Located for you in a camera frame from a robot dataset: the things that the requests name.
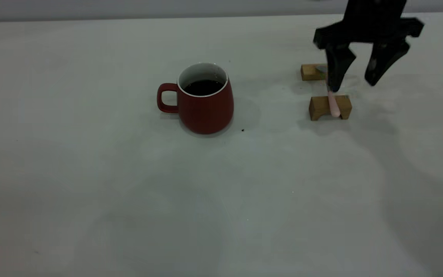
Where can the flat wooden block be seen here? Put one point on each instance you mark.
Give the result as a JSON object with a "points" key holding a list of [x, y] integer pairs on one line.
{"points": [[308, 72]]}

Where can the arched wooden block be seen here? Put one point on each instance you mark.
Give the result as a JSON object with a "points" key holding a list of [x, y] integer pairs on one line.
{"points": [[319, 104]]}

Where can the red ceramic mug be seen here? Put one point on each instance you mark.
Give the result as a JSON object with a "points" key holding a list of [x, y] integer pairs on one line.
{"points": [[206, 111]]}

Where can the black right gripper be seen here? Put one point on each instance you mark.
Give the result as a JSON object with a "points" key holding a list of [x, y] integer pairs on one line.
{"points": [[375, 23]]}

